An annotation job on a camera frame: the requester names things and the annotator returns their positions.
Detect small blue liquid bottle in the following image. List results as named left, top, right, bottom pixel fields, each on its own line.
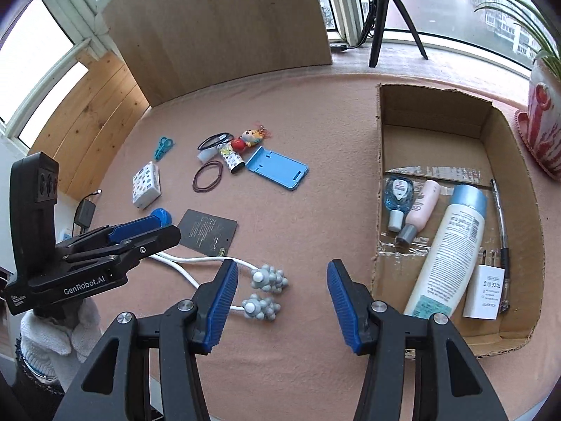
left=383, top=176, right=415, bottom=232

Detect pine wood panel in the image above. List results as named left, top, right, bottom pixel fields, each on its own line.
left=31, top=50, right=152, bottom=196

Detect black pen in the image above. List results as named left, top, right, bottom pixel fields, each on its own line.
left=490, top=179, right=511, bottom=314

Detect white massager grey balls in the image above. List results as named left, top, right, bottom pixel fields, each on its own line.
left=149, top=252, right=290, bottom=322

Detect person's left hand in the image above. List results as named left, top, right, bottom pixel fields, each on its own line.
left=20, top=300, right=103, bottom=387

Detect black power adapter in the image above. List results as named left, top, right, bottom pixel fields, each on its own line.
left=75, top=189, right=102, bottom=234

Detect purple hair band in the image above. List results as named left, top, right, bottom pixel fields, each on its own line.
left=193, top=162, right=225, bottom=194

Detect teal clip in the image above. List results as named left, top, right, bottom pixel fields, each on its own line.
left=153, top=136, right=175, bottom=160

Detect white window frame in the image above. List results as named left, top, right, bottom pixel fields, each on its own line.
left=0, top=0, right=561, bottom=150

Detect light wooden board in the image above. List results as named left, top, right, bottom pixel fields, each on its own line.
left=101, top=0, right=334, bottom=108

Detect person's left forearm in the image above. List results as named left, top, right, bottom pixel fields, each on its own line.
left=9, top=351, right=66, bottom=421

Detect green spider plant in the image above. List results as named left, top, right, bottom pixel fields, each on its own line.
left=473, top=0, right=561, bottom=80

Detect white charger plug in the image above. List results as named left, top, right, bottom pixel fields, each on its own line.
left=462, top=250, right=505, bottom=322

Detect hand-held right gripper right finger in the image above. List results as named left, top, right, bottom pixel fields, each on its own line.
left=326, top=260, right=509, bottom=421

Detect patterned tube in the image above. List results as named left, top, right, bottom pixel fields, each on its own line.
left=217, top=141, right=246, bottom=174

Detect cartoon figure keychain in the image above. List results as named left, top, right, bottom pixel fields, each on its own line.
left=230, top=126, right=270, bottom=152

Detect patterned white tissue pack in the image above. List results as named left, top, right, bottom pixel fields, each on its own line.
left=131, top=161, right=161, bottom=209

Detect blue phone stand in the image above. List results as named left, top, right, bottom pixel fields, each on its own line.
left=246, top=146, right=310, bottom=191

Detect black ring light cable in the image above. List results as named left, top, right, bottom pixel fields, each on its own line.
left=330, top=0, right=378, bottom=51

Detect black card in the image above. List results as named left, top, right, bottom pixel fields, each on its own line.
left=177, top=209, right=238, bottom=257

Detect black hair tie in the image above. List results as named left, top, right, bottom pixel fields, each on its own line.
left=197, top=131, right=235, bottom=152

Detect cardboard box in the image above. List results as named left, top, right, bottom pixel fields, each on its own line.
left=372, top=82, right=546, bottom=358

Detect pink saucer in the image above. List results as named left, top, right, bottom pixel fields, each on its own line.
left=514, top=109, right=561, bottom=180

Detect pink bottle grey cap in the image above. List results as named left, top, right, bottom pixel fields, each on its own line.
left=394, top=180, right=440, bottom=246

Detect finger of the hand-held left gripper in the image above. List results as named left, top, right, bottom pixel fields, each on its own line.
left=59, top=217, right=154, bottom=253
left=55, top=225, right=181, bottom=273

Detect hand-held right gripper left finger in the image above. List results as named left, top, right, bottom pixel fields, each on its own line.
left=53, top=259, right=239, bottom=421

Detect white lotion bottle blue cap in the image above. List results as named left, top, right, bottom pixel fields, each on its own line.
left=403, top=184, right=488, bottom=320

